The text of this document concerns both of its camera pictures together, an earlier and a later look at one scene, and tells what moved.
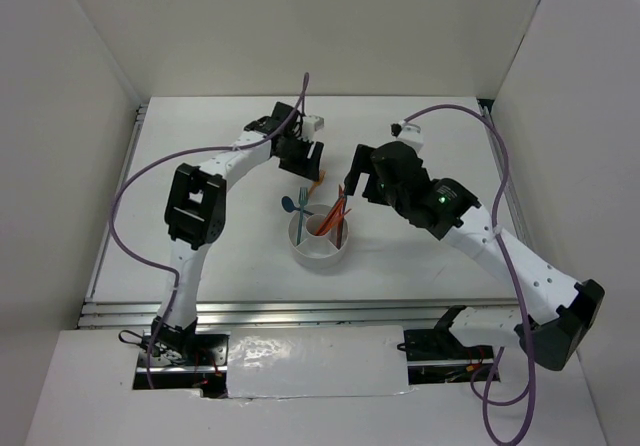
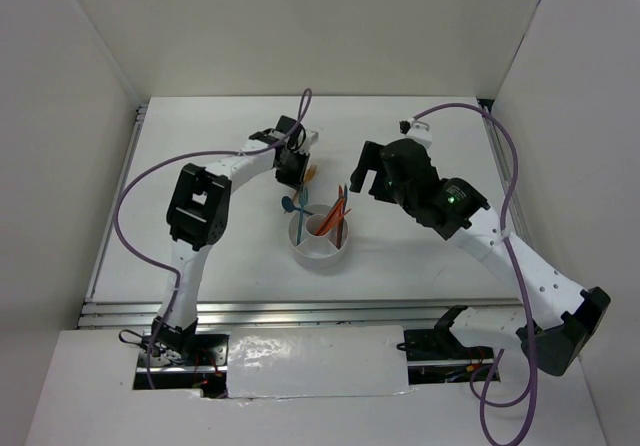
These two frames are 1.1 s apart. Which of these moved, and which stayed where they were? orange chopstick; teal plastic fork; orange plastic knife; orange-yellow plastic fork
Moved: orange-yellow plastic fork
Stayed: orange plastic knife; teal plastic fork; orange chopstick
